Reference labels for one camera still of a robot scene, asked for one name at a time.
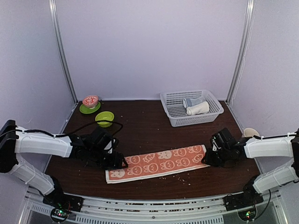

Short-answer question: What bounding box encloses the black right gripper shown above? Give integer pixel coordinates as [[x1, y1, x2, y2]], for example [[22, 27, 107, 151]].
[[201, 147, 230, 168]]

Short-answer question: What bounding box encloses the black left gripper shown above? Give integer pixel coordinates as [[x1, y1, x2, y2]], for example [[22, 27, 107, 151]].
[[88, 147, 128, 170]]

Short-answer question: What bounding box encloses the orange patterned towel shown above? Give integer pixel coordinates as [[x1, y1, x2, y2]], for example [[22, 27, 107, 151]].
[[106, 145, 208, 184]]

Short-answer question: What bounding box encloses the white towel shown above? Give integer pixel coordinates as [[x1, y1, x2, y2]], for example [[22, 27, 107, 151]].
[[186, 101, 209, 116]]

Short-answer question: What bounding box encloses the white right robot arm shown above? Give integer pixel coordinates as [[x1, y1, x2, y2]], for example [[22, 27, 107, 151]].
[[201, 128, 299, 206]]

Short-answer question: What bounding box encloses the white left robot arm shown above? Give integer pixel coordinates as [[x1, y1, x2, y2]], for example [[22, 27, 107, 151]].
[[0, 119, 128, 207]]

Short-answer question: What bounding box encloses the green bowl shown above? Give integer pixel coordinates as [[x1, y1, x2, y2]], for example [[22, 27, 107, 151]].
[[95, 111, 114, 128]]

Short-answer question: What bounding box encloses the green plate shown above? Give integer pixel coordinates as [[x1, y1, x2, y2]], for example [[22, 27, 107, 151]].
[[79, 102, 101, 114]]

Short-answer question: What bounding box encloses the rolled grey towel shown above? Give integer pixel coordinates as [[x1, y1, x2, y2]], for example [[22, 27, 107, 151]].
[[183, 97, 206, 108]]

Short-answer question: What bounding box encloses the red patterned bowl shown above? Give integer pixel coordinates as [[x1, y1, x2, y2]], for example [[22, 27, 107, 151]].
[[82, 95, 99, 108]]

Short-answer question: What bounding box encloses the white plastic basket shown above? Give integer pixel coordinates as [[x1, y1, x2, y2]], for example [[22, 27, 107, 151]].
[[160, 90, 224, 127]]

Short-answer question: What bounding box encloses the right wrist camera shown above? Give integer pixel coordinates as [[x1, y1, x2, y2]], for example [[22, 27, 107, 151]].
[[210, 128, 237, 151]]

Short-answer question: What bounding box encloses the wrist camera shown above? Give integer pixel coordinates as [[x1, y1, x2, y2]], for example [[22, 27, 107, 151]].
[[90, 126, 115, 154], [210, 128, 237, 151]]

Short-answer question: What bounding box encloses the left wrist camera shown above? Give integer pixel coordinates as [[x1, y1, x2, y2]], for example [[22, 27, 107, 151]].
[[90, 126, 115, 154]]

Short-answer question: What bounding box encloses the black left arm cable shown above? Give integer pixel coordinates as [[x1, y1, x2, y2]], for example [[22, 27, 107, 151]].
[[0, 120, 124, 145]]

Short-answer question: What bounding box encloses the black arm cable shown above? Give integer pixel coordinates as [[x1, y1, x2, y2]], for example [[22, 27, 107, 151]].
[[252, 189, 271, 217], [0, 120, 124, 145]]

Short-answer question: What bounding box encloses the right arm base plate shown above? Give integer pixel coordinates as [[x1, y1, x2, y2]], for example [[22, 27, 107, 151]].
[[223, 193, 263, 211]]

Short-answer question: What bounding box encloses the aluminium front rail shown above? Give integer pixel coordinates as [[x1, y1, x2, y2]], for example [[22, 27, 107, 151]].
[[18, 183, 288, 224]]

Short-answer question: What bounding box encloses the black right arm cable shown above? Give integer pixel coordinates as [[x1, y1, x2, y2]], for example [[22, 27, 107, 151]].
[[252, 189, 271, 217]]

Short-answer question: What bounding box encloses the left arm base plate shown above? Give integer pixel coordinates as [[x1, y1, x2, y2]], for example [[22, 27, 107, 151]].
[[43, 194, 84, 212]]

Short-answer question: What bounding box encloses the right aluminium post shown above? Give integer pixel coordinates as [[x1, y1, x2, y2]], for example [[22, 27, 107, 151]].
[[226, 0, 255, 106]]

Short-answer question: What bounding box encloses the aluminium post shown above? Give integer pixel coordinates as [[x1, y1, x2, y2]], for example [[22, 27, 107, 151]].
[[226, 0, 255, 106], [49, 0, 78, 104]]

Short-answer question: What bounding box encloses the left aluminium post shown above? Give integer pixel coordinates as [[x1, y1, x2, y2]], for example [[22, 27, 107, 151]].
[[49, 0, 78, 104]]

